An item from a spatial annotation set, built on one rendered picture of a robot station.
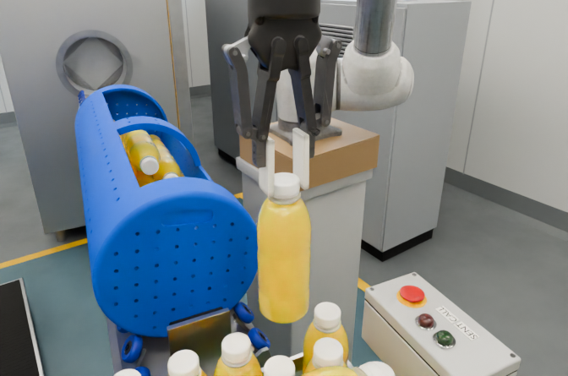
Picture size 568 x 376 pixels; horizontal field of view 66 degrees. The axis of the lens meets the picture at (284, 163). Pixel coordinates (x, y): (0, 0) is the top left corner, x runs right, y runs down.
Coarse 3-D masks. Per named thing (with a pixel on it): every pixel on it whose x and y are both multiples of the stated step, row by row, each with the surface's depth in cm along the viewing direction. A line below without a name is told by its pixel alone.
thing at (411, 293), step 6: (402, 288) 66; (408, 288) 66; (414, 288) 66; (402, 294) 65; (408, 294) 65; (414, 294) 65; (420, 294) 65; (408, 300) 64; (414, 300) 64; (420, 300) 64
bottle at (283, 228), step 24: (264, 216) 52; (288, 216) 51; (264, 240) 53; (288, 240) 52; (264, 264) 54; (288, 264) 53; (264, 288) 56; (288, 288) 54; (264, 312) 57; (288, 312) 56
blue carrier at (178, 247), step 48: (96, 96) 132; (144, 96) 145; (96, 144) 99; (192, 144) 109; (96, 192) 81; (144, 192) 70; (192, 192) 69; (96, 240) 69; (144, 240) 68; (192, 240) 72; (240, 240) 76; (96, 288) 68; (144, 288) 71; (192, 288) 75; (240, 288) 80
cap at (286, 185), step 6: (276, 174) 53; (282, 174) 53; (288, 174) 53; (294, 174) 53; (276, 180) 52; (282, 180) 52; (288, 180) 52; (294, 180) 52; (276, 186) 51; (282, 186) 51; (288, 186) 51; (294, 186) 51; (276, 192) 51; (282, 192) 51; (288, 192) 51; (294, 192) 51; (276, 198) 51; (282, 198) 51; (288, 198) 51
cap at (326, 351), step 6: (318, 342) 58; (324, 342) 58; (330, 342) 58; (336, 342) 58; (318, 348) 57; (324, 348) 57; (330, 348) 57; (336, 348) 57; (342, 348) 57; (318, 354) 56; (324, 354) 56; (330, 354) 56; (336, 354) 56; (342, 354) 57; (318, 360) 56; (324, 360) 56; (330, 360) 56; (336, 360) 56; (324, 366) 56
